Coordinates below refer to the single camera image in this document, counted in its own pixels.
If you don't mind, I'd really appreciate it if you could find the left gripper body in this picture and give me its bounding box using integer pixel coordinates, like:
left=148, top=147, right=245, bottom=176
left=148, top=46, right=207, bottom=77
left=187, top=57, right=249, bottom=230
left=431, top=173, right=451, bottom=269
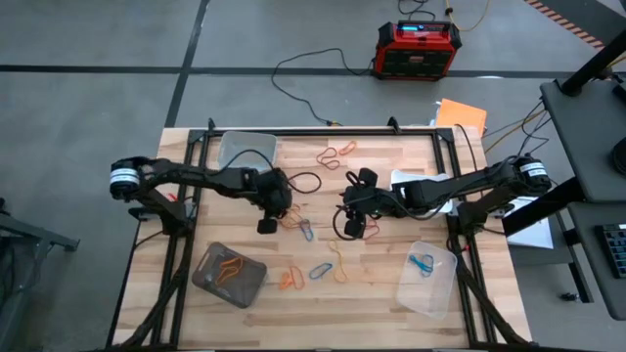
left=253, top=167, right=294, bottom=235

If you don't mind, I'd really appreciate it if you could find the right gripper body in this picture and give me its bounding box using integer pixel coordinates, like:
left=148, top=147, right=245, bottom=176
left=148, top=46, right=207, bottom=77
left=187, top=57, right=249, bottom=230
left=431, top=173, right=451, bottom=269
left=341, top=168, right=395, bottom=240

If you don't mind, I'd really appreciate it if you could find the yellow rubber band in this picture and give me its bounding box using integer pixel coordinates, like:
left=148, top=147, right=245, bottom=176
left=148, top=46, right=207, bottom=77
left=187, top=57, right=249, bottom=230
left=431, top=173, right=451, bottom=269
left=326, top=239, right=350, bottom=286

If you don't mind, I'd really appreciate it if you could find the white plastic basket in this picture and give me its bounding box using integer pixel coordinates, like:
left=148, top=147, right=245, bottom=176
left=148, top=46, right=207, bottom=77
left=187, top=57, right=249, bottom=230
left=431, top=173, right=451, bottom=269
left=389, top=168, right=454, bottom=219
left=217, top=130, right=279, bottom=177

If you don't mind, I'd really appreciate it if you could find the clear plastic basket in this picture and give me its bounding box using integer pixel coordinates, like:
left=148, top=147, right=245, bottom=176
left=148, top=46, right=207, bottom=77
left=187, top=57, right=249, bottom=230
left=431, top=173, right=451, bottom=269
left=394, top=240, right=459, bottom=321

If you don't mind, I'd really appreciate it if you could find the grey translucent plastic basket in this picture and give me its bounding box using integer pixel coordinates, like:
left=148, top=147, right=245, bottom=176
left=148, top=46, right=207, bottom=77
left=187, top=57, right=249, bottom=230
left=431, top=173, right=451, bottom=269
left=191, top=241, right=269, bottom=310

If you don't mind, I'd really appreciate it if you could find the orange paper sheet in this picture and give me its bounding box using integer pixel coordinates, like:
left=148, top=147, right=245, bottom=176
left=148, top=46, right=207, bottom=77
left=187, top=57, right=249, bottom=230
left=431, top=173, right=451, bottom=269
left=434, top=98, right=489, bottom=141

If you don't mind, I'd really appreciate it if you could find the red black power station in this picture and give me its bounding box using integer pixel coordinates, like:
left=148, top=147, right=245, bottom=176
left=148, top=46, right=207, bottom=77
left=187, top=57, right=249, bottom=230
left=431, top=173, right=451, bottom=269
left=374, top=20, right=463, bottom=82

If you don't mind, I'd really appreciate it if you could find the white paper sheet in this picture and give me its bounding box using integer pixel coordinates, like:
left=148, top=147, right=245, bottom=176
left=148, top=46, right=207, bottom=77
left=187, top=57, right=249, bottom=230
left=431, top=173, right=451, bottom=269
left=506, top=198, right=556, bottom=251

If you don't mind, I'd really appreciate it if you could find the black metal beam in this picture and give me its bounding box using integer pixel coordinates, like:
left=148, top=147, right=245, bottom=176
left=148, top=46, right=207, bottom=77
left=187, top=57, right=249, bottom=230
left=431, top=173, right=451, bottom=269
left=501, top=176, right=588, bottom=237

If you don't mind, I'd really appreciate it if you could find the grey desk top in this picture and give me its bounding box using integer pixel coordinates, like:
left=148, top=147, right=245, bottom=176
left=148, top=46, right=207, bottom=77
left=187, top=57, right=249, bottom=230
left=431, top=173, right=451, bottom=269
left=540, top=77, right=626, bottom=204
left=566, top=200, right=626, bottom=322

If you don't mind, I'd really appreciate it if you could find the grey metal stand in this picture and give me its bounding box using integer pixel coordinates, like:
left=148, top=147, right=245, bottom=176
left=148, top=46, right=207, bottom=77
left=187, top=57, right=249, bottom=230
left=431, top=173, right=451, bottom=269
left=0, top=195, right=82, bottom=352

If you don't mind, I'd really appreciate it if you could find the black keyboard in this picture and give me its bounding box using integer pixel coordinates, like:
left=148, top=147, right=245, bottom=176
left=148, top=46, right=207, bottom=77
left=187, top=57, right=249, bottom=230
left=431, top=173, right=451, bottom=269
left=594, top=223, right=626, bottom=280

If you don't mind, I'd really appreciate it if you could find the black round object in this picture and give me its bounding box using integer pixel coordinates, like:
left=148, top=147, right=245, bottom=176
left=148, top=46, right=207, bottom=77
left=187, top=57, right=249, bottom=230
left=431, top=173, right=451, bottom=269
left=610, top=136, right=626, bottom=177

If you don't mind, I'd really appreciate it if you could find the black pole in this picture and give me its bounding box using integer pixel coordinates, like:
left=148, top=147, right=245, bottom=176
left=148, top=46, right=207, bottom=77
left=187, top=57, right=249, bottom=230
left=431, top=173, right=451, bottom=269
left=559, top=29, right=626, bottom=98

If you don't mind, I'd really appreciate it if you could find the orange black hazard tape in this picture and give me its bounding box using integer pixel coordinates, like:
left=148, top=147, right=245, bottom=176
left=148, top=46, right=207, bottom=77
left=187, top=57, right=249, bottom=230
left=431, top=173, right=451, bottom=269
left=525, top=0, right=607, bottom=50

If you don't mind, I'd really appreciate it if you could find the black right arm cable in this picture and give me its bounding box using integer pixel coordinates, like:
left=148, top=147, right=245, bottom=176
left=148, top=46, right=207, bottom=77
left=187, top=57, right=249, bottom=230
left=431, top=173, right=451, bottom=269
left=333, top=169, right=366, bottom=242

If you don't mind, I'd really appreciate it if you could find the black aluminium table frame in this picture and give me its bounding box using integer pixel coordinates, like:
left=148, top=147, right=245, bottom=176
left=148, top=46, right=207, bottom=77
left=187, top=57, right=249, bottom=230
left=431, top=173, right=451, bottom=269
left=105, top=125, right=539, bottom=352

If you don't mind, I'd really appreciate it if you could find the black power cable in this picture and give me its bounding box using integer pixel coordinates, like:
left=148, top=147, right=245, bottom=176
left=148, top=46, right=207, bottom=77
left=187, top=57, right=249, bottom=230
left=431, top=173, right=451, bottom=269
left=271, top=47, right=378, bottom=127

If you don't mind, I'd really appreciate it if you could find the black cable bundle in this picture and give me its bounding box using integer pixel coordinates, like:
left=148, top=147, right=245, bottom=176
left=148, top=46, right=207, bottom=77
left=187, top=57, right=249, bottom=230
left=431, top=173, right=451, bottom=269
left=481, top=100, right=552, bottom=157

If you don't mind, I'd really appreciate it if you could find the yellow cable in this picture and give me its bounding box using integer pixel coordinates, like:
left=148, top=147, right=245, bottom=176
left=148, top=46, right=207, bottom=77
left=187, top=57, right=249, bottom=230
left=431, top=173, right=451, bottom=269
left=443, top=0, right=492, bottom=33

